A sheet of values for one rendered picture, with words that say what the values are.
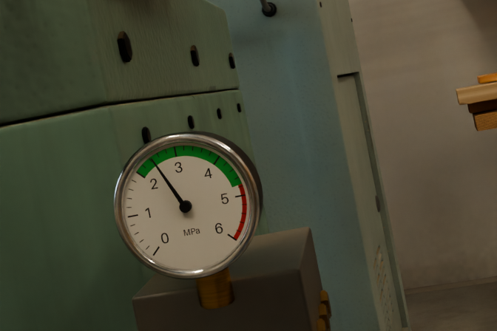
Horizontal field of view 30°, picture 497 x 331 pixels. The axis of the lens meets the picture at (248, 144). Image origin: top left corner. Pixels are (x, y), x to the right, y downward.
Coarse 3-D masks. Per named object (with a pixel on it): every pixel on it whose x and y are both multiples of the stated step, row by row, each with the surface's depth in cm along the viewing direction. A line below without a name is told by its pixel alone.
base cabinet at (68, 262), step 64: (0, 128) 47; (64, 128) 46; (128, 128) 49; (192, 128) 66; (0, 192) 47; (64, 192) 46; (0, 256) 47; (64, 256) 47; (128, 256) 46; (0, 320) 47; (64, 320) 47; (128, 320) 46
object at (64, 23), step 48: (0, 0) 46; (48, 0) 46; (96, 0) 47; (144, 0) 59; (192, 0) 80; (0, 48) 46; (48, 48) 46; (96, 48) 46; (144, 48) 56; (192, 48) 73; (0, 96) 46; (48, 96) 46; (96, 96) 46; (144, 96) 54
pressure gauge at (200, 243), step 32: (128, 160) 39; (160, 160) 39; (192, 160) 39; (224, 160) 39; (128, 192) 40; (160, 192) 39; (192, 192) 39; (224, 192) 39; (256, 192) 39; (128, 224) 40; (160, 224) 40; (192, 224) 39; (224, 224) 39; (256, 224) 39; (160, 256) 40; (192, 256) 40; (224, 256) 39; (224, 288) 42
